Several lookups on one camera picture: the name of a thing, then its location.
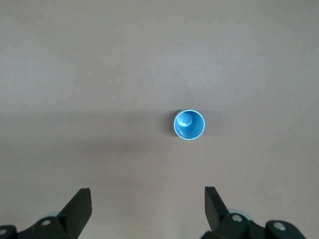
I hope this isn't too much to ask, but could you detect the blue plastic cup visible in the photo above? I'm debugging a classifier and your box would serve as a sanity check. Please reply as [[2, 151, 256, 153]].
[[173, 109, 206, 141]]

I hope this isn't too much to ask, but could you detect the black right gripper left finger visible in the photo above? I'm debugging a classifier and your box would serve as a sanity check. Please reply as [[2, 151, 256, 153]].
[[0, 188, 93, 239]]

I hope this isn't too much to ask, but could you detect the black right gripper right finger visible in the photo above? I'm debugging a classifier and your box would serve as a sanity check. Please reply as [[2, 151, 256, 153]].
[[200, 186, 307, 239]]

